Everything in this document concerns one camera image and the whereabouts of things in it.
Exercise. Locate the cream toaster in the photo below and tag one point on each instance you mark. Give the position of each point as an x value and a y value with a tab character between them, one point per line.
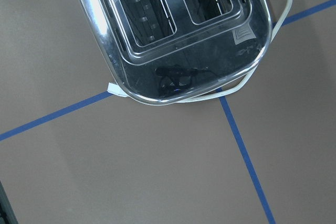
162	52

